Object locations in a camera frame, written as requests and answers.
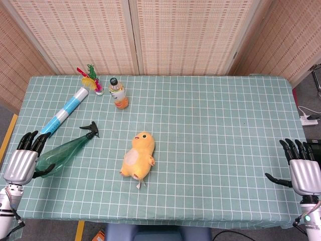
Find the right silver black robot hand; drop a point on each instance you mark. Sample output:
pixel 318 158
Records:
pixel 304 175

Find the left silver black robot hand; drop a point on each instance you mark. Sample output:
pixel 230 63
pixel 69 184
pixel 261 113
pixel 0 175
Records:
pixel 20 163

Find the green spray bottle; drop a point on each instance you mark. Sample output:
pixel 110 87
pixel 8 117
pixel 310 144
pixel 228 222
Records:
pixel 65 150

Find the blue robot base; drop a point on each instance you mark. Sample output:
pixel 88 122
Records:
pixel 158 233

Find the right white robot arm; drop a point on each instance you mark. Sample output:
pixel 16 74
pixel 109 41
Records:
pixel 313 226

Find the orange drink bottle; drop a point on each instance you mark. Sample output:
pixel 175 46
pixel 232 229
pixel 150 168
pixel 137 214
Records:
pixel 119 94

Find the yellow floor tape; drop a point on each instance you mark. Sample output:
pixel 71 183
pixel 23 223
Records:
pixel 8 138
pixel 80 231

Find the black box device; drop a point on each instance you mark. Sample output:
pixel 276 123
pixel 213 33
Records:
pixel 316 143

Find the white power strip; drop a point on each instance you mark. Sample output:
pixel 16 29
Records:
pixel 308 122

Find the black power adapter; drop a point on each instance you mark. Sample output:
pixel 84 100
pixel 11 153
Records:
pixel 313 116

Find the blue white cylinder tube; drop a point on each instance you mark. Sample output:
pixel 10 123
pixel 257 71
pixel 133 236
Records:
pixel 67 108

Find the green checked tablecloth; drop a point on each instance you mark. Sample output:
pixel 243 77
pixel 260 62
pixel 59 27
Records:
pixel 200 150

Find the orange box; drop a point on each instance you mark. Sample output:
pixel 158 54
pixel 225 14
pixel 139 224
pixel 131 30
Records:
pixel 99 236

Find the colourful feather shuttlecock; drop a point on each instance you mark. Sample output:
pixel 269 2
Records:
pixel 96 85

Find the yellow plush duck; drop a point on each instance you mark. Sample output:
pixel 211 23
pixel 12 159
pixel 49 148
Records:
pixel 138 155

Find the bamboo folding screen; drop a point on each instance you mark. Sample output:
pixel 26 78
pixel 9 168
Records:
pixel 175 37

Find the metal stand frame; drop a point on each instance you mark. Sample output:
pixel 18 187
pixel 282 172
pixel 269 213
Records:
pixel 316 80

